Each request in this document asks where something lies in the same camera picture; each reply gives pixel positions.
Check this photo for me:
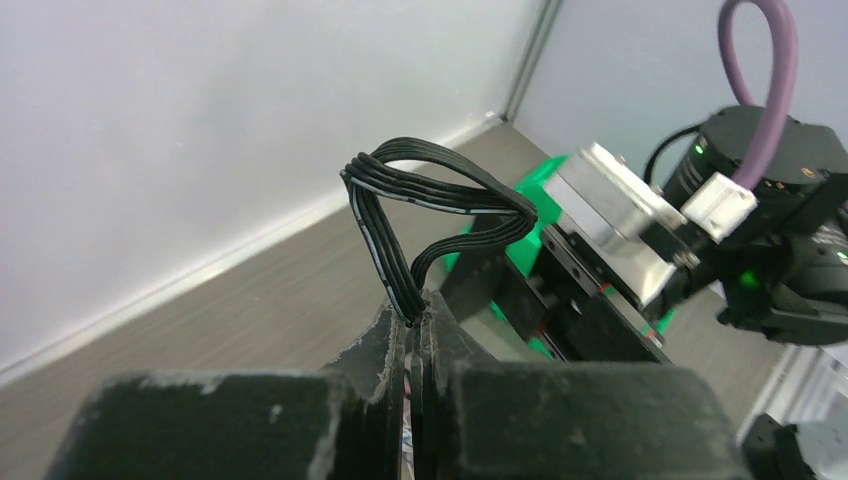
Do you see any black ribbon cable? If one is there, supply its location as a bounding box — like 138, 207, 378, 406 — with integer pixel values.
339, 137, 539, 329

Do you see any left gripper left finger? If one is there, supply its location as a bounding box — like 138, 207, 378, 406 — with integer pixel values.
46, 305, 405, 479

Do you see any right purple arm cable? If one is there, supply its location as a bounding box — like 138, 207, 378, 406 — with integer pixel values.
717, 0, 800, 190

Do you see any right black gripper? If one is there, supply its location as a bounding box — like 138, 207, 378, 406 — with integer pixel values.
441, 225, 669, 364

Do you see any green six-compartment bin tray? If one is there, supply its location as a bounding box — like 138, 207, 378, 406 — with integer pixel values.
442, 154, 677, 359

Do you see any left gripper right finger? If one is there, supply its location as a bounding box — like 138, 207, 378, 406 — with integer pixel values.
413, 290, 749, 479

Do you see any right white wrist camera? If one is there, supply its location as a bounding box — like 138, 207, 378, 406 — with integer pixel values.
544, 143, 758, 308

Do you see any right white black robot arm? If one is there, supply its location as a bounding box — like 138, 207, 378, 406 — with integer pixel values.
442, 106, 847, 363

